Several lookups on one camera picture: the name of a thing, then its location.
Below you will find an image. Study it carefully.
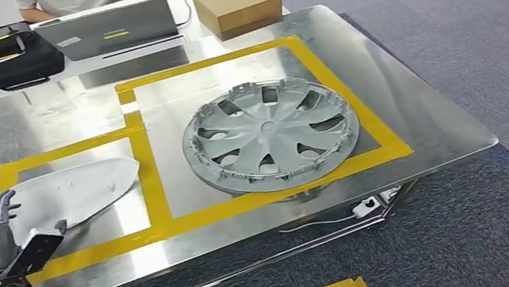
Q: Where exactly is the grey wheel hubcap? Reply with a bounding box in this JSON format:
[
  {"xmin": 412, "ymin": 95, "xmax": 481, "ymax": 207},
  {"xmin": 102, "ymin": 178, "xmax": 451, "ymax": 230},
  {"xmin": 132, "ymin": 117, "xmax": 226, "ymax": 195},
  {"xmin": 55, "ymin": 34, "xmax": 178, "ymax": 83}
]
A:
[{"xmin": 174, "ymin": 65, "xmax": 370, "ymax": 206}]

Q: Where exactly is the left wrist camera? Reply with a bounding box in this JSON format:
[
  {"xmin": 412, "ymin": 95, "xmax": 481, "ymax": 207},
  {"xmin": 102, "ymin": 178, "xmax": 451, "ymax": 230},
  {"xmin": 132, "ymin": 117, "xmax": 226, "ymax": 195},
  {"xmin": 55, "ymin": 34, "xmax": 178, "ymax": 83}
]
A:
[{"xmin": 0, "ymin": 218, "xmax": 75, "ymax": 282}]

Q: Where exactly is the stainless steel workbench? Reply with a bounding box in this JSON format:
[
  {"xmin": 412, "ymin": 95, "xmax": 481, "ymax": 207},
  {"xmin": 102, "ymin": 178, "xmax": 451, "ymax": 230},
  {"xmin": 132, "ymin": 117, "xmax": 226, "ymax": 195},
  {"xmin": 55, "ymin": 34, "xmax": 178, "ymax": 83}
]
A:
[{"xmin": 0, "ymin": 0, "xmax": 509, "ymax": 287}]

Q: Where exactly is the white curved plastic part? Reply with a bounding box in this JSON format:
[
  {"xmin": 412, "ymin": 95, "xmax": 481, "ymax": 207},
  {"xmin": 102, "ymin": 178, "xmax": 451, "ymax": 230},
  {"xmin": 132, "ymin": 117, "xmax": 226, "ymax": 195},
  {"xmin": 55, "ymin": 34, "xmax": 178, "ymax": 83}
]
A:
[{"xmin": 1, "ymin": 154, "xmax": 149, "ymax": 241}]

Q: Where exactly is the thin white floor cable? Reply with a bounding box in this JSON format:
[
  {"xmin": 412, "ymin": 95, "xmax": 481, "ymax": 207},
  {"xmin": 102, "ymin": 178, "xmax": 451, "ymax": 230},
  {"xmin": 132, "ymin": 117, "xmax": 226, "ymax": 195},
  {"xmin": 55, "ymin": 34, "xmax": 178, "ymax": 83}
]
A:
[{"xmin": 277, "ymin": 213, "xmax": 357, "ymax": 236}]

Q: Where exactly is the white power strip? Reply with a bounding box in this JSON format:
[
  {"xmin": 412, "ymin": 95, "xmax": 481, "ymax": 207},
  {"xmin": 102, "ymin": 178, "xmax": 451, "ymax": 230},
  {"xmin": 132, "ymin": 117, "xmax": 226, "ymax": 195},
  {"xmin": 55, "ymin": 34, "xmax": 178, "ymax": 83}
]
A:
[{"xmin": 349, "ymin": 184, "xmax": 408, "ymax": 222}]

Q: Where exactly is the black carry bag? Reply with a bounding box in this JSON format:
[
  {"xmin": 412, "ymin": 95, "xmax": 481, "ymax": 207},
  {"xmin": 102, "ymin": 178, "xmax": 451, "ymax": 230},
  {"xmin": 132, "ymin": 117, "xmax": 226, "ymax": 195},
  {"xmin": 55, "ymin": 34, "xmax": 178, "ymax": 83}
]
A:
[{"xmin": 0, "ymin": 18, "xmax": 69, "ymax": 94}]

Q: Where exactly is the white desk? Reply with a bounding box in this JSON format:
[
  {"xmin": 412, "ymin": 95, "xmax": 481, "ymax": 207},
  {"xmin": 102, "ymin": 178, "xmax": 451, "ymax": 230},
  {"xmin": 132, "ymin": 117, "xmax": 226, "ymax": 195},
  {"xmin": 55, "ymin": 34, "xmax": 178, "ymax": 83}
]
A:
[{"xmin": 0, "ymin": 0, "xmax": 297, "ymax": 100}]

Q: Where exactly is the grey laptop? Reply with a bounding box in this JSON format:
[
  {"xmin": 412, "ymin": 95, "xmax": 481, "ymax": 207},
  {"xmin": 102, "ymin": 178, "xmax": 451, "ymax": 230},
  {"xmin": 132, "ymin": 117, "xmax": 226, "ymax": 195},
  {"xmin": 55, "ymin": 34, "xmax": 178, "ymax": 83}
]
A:
[{"xmin": 31, "ymin": 0, "xmax": 182, "ymax": 70}]

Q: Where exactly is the brown cardboard box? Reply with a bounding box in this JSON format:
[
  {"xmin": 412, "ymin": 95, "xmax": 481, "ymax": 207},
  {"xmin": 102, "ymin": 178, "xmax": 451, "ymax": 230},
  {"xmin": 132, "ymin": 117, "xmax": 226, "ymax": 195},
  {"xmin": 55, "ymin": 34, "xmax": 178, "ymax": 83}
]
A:
[{"xmin": 192, "ymin": 0, "xmax": 289, "ymax": 46}]

